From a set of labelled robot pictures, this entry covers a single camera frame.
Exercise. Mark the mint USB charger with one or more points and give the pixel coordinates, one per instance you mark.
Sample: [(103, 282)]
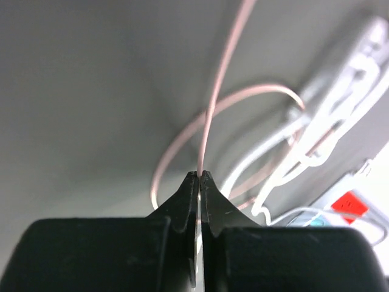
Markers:
[(316, 222)]

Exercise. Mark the white power strip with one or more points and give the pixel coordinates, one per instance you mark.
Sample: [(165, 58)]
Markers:
[(349, 79)]

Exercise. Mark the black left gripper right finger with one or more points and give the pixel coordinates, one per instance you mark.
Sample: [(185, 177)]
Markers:
[(240, 255)]

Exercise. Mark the red cube adapter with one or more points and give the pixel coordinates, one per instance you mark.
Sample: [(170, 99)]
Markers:
[(350, 203)]

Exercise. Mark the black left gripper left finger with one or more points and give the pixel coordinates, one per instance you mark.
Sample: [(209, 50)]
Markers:
[(153, 253)]

